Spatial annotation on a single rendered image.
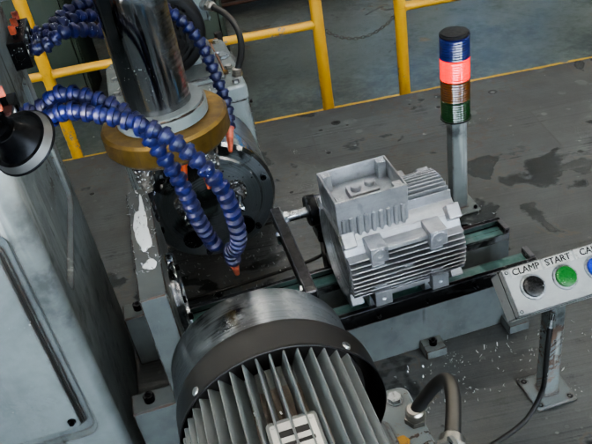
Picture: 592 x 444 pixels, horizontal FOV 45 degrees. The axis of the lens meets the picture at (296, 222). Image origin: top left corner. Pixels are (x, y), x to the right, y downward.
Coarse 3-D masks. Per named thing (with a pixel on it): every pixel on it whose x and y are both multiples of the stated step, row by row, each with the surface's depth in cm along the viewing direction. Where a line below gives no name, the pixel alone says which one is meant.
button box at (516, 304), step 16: (560, 256) 101; (576, 256) 102; (512, 272) 100; (528, 272) 101; (544, 272) 101; (576, 272) 101; (496, 288) 104; (512, 288) 100; (544, 288) 100; (560, 288) 100; (576, 288) 100; (512, 304) 100; (528, 304) 99; (544, 304) 99; (560, 304) 100; (512, 320) 101
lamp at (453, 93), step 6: (444, 84) 143; (450, 84) 142; (456, 84) 142; (462, 84) 142; (468, 84) 143; (444, 90) 144; (450, 90) 143; (456, 90) 142; (462, 90) 142; (468, 90) 143; (444, 96) 145; (450, 96) 143; (456, 96) 143; (462, 96) 143; (468, 96) 144; (450, 102) 144; (456, 102) 144; (462, 102) 144
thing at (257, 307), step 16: (272, 288) 94; (224, 304) 92; (240, 304) 91; (256, 304) 91; (272, 304) 91; (288, 304) 91; (304, 304) 93; (320, 304) 95; (208, 320) 91; (224, 320) 90; (240, 320) 89; (256, 320) 88; (272, 320) 88; (320, 320) 91; (336, 320) 95; (192, 336) 92; (208, 336) 89; (224, 336) 88; (176, 352) 94; (192, 352) 90; (176, 368) 93; (176, 384) 92; (176, 400) 92
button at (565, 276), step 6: (558, 270) 100; (564, 270) 100; (570, 270) 100; (558, 276) 100; (564, 276) 100; (570, 276) 100; (576, 276) 100; (558, 282) 100; (564, 282) 100; (570, 282) 100
